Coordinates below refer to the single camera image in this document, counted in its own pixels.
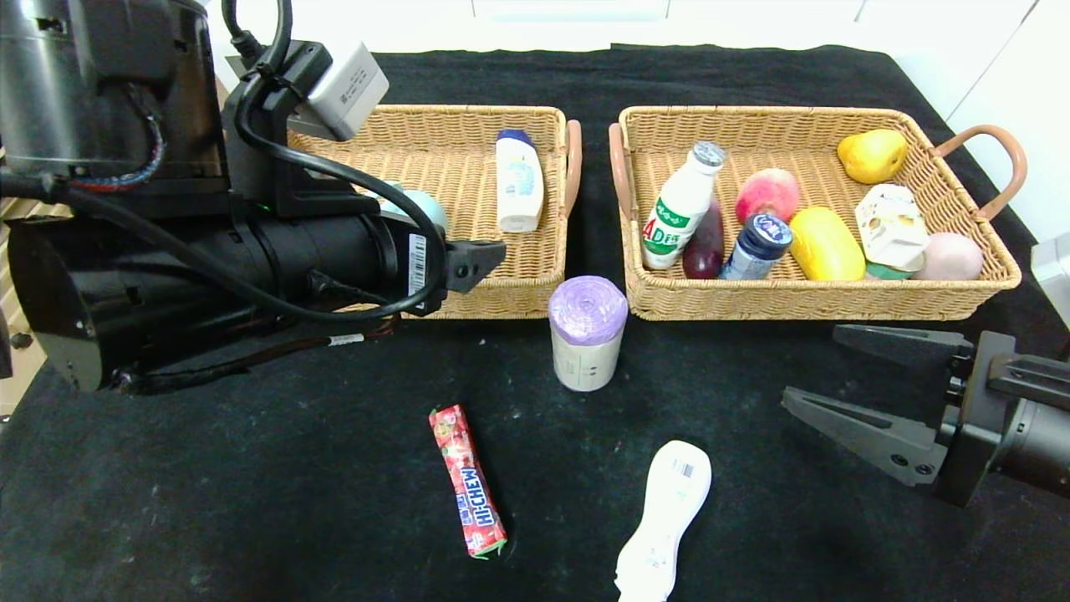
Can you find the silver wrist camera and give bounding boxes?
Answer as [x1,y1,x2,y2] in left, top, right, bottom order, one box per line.
[1030,234,1070,327]
[305,42,390,141]

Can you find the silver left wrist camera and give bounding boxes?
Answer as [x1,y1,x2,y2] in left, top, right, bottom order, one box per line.
[305,42,390,141]

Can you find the dark blue lidded jar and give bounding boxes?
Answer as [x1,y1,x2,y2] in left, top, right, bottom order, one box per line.
[719,213,793,282]

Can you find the white yellow drink carton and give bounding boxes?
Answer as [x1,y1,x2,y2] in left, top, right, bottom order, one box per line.
[854,184,930,270]

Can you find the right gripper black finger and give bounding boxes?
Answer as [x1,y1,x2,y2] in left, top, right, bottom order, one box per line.
[781,385,950,487]
[832,323,975,372]

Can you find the white bottle with barcode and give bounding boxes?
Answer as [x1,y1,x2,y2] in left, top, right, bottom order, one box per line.
[614,441,712,602]

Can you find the purple trash bag roll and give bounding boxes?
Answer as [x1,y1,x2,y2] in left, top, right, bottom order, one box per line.
[548,276,629,394]

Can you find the yellow mango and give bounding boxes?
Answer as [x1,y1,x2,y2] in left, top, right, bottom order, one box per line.
[788,207,867,283]

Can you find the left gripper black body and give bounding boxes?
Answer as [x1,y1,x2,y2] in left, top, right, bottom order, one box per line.
[252,211,449,318]

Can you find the red peach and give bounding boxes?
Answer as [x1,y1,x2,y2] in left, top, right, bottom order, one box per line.
[736,169,800,225]

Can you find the woven wicker basket brown handles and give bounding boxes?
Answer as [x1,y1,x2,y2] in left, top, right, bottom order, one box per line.
[288,105,583,320]
[608,105,1027,322]

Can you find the purple eggplant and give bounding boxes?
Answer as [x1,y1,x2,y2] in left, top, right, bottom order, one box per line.
[681,201,726,280]

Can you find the red Hi-Chew candy pack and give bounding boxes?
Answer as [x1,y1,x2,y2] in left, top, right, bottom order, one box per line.
[430,406,509,560]

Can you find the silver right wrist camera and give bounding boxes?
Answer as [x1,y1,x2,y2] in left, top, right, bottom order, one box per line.
[1030,234,1070,327]

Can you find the white AD milk bottle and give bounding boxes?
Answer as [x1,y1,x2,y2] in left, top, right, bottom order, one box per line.
[641,142,726,271]

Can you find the yellow pear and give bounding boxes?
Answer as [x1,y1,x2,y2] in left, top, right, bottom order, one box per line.
[837,130,909,186]

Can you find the pale pink potato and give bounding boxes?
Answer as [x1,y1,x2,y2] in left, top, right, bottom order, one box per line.
[913,232,984,282]

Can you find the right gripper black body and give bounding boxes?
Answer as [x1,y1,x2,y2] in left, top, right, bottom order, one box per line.
[930,329,1070,508]

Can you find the white shampoo bottle blue cap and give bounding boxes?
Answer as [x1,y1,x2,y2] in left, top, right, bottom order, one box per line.
[496,129,546,234]

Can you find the black tablecloth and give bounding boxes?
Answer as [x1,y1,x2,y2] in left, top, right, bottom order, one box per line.
[0,43,1070,602]

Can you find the teal plastic mug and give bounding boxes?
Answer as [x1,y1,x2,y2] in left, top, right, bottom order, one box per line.
[368,180,448,235]

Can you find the left camera black cable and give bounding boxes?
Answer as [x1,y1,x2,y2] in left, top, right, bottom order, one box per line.
[219,0,450,324]

